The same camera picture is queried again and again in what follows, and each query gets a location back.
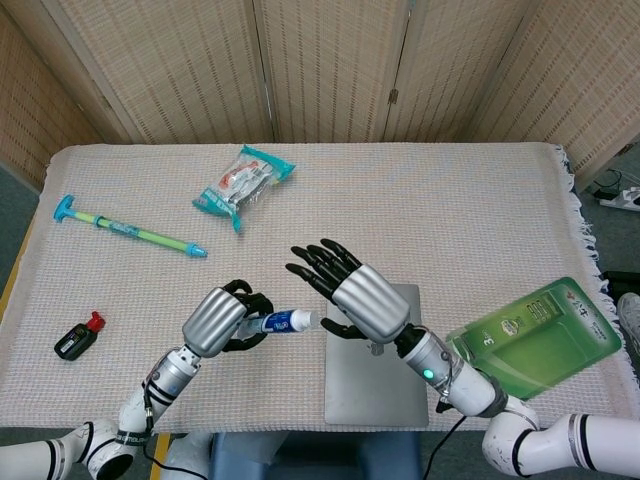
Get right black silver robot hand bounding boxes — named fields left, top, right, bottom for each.
left=284, top=238, right=412, bottom=346

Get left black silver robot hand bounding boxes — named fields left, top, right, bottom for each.
left=181, top=279, right=275, bottom=359

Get blue and white toothpaste tube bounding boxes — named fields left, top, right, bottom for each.
left=237, top=308, right=319, bottom=341

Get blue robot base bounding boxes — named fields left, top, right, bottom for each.
left=208, top=432, right=424, bottom=480

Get small black red bottle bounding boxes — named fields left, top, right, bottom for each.
left=53, top=310, right=108, bottom=361

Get grey closed laptop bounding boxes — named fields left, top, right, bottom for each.
left=324, top=283, right=430, bottom=428

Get beige woven tablecloth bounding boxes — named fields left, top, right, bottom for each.
left=0, top=143, right=640, bottom=434

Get green blue toy water syringe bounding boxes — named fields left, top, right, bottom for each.
left=53, top=194, right=209, bottom=260

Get teal snack bag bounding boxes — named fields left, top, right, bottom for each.
left=192, top=144, right=297, bottom=234

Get green plastic package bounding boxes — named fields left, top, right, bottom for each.
left=445, top=276, right=623, bottom=401

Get woven folding screen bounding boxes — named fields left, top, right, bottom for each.
left=0, top=0, right=640, bottom=194

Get black object on floor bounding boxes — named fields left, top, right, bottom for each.
left=599, top=270, right=640, bottom=301

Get white shoe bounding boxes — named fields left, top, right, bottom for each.
left=617, top=293, right=640, bottom=346

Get white power strip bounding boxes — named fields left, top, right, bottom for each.
left=598, top=187, right=640, bottom=212

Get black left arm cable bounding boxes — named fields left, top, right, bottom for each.
left=142, top=382, right=204, bottom=477

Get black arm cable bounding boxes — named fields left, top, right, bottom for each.
left=422, top=399, right=467, bottom=480
left=142, top=382, right=204, bottom=477

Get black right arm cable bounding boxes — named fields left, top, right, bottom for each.
left=422, top=399, right=467, bottom=480

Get black power cable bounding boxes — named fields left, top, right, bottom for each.
left=589, top=169, right=626, bottom=199

